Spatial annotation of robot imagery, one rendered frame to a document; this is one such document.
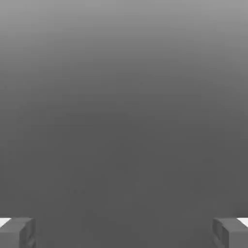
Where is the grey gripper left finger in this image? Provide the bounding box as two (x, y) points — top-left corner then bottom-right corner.
(0, 217), (37, 248)

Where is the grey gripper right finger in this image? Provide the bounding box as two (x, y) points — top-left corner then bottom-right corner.
(212, 217), (248, 248)

